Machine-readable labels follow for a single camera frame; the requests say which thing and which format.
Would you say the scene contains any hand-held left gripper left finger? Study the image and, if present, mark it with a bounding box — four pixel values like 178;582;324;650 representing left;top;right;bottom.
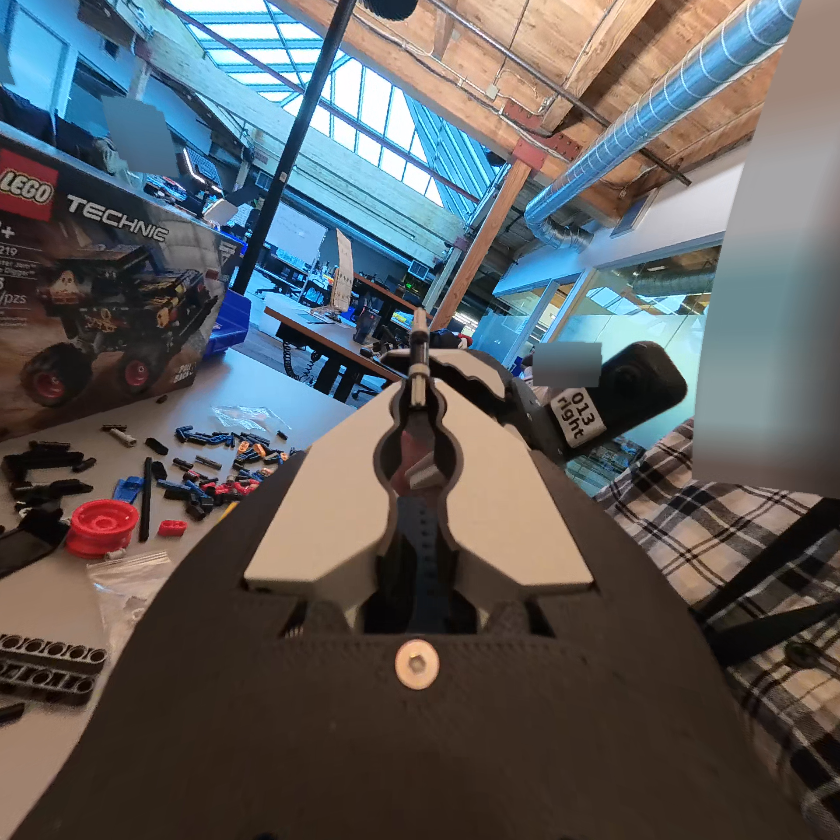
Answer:
243;382;412;626

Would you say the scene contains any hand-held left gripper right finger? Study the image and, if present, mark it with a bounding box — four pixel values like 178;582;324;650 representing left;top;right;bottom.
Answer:
428;382;595;626

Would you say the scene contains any small black pin assembly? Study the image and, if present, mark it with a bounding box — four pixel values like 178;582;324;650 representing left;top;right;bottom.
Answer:
406;308;433;411

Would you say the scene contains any grey desk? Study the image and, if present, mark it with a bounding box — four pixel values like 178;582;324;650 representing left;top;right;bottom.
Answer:
0;348;358;756

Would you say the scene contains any person's right hand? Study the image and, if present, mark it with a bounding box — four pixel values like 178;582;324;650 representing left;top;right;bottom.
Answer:
392;433;421;500

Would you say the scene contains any pile of small connector pins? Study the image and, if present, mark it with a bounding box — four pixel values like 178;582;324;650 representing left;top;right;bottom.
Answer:
157;425;303;522

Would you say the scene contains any empty clear plastic bag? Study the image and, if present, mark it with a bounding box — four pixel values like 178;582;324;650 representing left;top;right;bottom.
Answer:
211;406;277;428

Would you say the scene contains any tall cardboard sign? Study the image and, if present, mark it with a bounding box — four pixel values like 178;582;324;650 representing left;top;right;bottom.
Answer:
330;228;356;311

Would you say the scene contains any wooden edged table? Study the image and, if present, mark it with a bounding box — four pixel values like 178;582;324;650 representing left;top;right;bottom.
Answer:
262;272;434;401

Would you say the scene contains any person's plaid shirt torso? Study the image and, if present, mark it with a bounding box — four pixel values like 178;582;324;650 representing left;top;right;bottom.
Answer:
594;420;840;840

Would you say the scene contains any blue storage bin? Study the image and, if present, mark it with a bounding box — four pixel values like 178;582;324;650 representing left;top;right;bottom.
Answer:
203;292;252;361

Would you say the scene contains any large red wheel rim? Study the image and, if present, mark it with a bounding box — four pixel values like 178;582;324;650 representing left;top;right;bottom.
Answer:
66;500;140;559

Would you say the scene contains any dark grey straight beam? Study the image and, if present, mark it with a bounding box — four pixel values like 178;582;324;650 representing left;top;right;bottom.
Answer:
0;632;109;667

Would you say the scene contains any pile of black beams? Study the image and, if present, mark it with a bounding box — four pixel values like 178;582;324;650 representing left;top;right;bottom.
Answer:
0;440;109;726

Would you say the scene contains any toy truck set box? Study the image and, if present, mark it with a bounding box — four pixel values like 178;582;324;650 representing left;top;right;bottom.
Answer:
0;128;247;441

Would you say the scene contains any wooden support post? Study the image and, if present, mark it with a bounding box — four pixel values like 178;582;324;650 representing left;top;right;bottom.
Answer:
430;157;532;332

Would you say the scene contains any black coiled cable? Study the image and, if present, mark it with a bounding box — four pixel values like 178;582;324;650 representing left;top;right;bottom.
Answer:
282;338;316;383

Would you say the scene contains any black shoulder strap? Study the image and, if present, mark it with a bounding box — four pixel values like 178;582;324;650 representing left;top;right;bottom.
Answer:
696;499;840;664

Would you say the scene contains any silver air duct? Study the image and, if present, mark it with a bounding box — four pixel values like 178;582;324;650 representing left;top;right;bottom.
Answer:
525;0;805;250

